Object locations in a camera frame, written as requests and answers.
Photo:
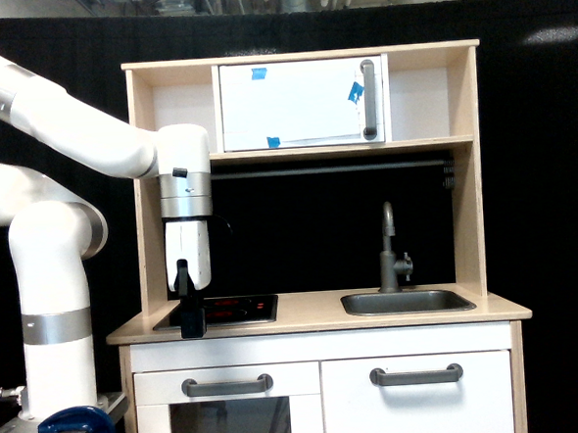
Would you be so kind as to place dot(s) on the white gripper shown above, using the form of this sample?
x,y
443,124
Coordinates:
x,y
188,270

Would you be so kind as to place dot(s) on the white cabinet door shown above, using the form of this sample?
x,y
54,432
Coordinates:
x,y
481,402

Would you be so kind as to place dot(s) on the grey cabinet door handle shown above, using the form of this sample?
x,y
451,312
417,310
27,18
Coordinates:
x,y
452,373

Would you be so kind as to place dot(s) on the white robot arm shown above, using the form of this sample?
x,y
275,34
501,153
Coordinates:
x,y
52,231

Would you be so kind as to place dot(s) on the white oven door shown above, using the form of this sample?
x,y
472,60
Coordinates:
x,y
292,405

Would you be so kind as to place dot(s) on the white microwave door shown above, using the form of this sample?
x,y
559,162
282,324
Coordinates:
x,y
303,103

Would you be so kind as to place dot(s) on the black toy stovetop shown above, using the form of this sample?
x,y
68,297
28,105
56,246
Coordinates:
x,y
239,310

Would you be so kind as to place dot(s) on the blue c-clamp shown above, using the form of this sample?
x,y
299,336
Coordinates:
x,y
86,419

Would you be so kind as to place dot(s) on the blue tape piece bottom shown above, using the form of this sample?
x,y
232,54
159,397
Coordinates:
x,y
273,142

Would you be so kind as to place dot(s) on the blue tape piece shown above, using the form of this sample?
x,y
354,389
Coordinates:
x,y
273,142
258,73
356,92

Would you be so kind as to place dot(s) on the grey toy sink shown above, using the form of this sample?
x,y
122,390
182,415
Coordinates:
x,y
430,301

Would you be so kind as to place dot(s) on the grey toy faucet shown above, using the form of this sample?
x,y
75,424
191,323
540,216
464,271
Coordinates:
x,y
389,265

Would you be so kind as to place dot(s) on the blue tape piece top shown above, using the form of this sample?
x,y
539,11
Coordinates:
x,y
258,73

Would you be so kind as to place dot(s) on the blue tape piece right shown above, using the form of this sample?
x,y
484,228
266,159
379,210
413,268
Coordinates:
x,y
356,92

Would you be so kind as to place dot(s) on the grey oven door handle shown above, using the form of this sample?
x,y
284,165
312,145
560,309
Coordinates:
x,y
261,384

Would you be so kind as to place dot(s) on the grey hanging rail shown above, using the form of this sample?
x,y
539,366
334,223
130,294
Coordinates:
x,y
294,172

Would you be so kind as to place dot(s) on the silver cable connector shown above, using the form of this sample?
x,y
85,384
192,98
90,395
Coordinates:
x,y
10,395

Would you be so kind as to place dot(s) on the wooden toy kitchen frame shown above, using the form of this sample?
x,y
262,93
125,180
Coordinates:
x,y
313,326

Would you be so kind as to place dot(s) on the grey microwave door handle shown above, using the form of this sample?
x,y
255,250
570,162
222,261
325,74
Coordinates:
x,y
369,91

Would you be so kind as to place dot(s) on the black hooks on rail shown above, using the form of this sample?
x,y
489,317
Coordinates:
x,y
449,180

